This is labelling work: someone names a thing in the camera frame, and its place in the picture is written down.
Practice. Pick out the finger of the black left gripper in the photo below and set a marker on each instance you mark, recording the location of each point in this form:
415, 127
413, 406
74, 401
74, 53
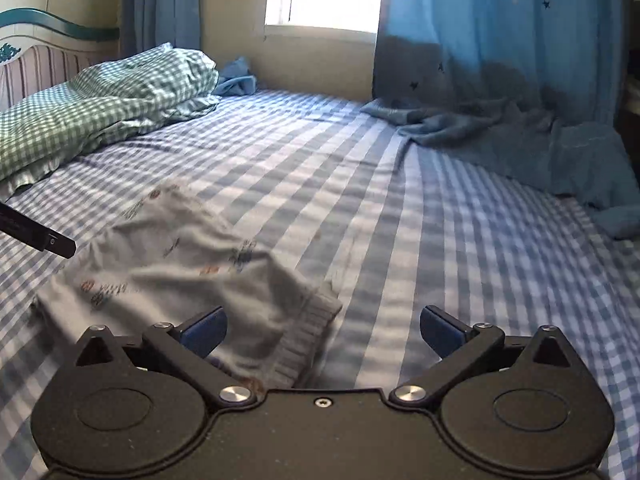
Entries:
35, 234

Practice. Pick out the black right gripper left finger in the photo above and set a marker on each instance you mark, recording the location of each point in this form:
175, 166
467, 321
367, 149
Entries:
183, 351

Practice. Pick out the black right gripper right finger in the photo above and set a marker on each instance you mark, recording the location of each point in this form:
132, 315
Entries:
465, 351

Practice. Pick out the grey printed pants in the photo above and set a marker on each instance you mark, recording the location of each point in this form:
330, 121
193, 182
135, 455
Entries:
169, 258

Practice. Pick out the green white checkered quilt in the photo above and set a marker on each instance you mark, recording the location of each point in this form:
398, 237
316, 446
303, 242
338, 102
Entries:
104, 104

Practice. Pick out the blue white checkered bedsheet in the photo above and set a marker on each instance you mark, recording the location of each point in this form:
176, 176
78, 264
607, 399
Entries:
341, 197

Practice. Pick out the striped bed headboard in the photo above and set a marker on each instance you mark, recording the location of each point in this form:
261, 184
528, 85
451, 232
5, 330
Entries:
40, 50

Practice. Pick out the teal blue blanket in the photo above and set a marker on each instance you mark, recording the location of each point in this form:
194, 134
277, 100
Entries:
236, 79

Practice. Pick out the blue star curtain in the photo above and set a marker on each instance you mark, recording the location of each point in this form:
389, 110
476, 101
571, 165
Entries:
528, 89

